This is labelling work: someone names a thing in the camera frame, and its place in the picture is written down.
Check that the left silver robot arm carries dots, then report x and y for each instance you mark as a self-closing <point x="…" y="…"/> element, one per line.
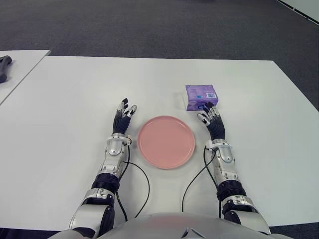
<point x="109" y="164"/>

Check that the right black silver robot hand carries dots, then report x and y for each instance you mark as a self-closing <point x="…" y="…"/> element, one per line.
<point x="216" y="128"/>

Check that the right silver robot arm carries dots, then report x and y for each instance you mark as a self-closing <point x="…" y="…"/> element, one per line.
<point x="225" y="169"/>

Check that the pink round plate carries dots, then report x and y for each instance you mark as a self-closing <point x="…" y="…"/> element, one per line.
<point x="166" y="142"/>

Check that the dark grey handheld tool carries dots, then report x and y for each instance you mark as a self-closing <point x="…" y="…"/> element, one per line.
<point x="3" y="67"/>

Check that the silver robot torso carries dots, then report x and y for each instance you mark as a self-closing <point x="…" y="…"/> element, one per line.
<point x="159" y="226"/>

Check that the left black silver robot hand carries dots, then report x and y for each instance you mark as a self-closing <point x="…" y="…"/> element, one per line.
<point x="120" y="123"/>

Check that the purple tissue paper pack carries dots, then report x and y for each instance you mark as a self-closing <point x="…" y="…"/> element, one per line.
<point x="199" y="95"/>

